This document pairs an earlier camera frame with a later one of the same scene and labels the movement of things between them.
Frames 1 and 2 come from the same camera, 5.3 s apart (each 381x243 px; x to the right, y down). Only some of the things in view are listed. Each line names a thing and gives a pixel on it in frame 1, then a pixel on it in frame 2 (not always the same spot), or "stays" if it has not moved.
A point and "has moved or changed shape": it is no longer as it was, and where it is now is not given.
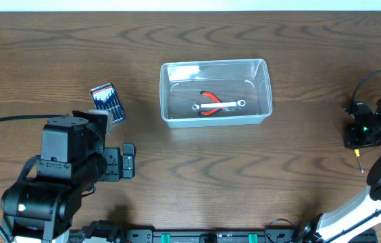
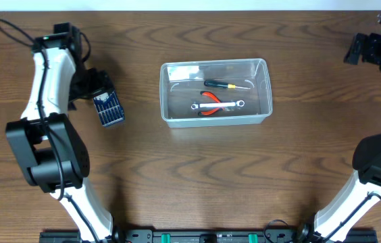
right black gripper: [357, 140] -> [365, 48]
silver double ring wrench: [240, 102] stays
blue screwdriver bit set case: [105, 98] stays
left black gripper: [113, 163] -> [96, 85]
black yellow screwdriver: [357, 154] has moved or changed shape
